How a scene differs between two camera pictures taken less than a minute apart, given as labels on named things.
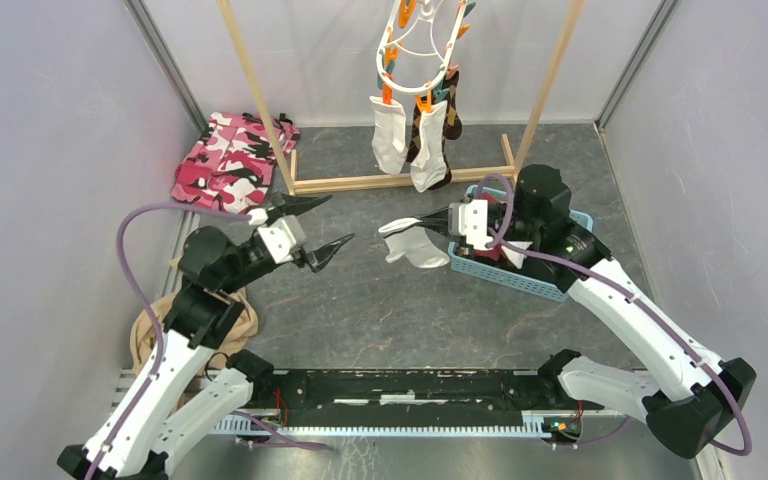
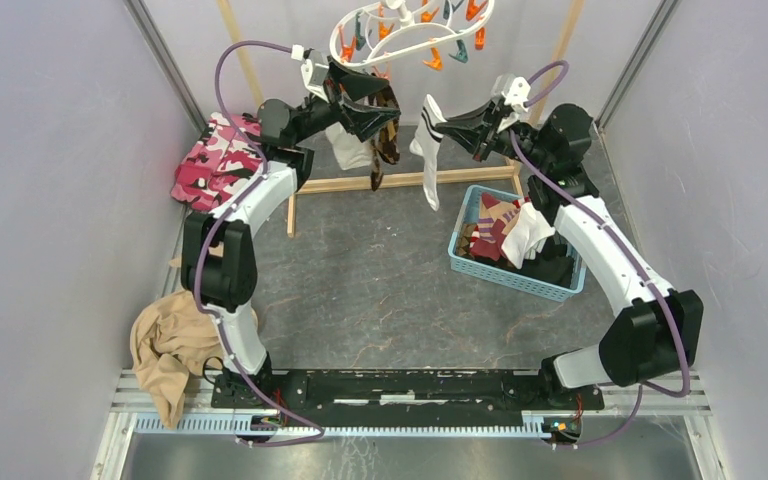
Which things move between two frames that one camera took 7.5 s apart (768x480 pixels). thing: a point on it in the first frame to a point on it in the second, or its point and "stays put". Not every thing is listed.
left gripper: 300,204 to 366,121
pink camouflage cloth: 228,166 stays put
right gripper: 436,221 to 470,128
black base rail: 399,393 stays put
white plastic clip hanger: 438,90 to 392,27
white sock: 404,237 to 427,145
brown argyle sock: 452,127 to 386,142
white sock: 389,138 to 350,151
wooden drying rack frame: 285,160 stays put
